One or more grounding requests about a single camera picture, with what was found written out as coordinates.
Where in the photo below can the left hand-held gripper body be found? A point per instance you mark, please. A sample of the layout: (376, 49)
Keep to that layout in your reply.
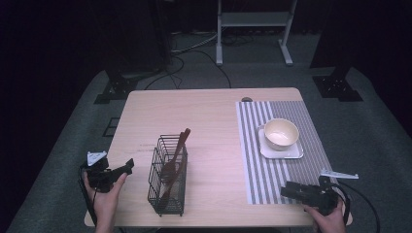
(97, 176)

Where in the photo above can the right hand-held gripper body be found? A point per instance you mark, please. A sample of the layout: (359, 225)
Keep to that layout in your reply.
(324, 197)

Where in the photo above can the cream bowl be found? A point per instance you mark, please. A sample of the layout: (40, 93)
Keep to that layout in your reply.
(281, 134)

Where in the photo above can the person's left hand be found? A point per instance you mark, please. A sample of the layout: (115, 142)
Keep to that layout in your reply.
(107, 200)

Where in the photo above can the person's right hand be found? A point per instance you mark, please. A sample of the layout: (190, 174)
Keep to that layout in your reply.
(330, 223)

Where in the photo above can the white square plate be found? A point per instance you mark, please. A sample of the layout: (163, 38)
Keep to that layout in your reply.
(291, 153)

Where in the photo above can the grey striped placemat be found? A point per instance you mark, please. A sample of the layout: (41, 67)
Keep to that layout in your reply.
(256, 181)

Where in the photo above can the black stand with base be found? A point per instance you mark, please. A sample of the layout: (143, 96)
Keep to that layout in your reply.
(121, 87)
(338, 87)

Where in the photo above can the white metal stand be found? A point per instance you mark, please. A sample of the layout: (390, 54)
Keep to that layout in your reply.
(256, 18)

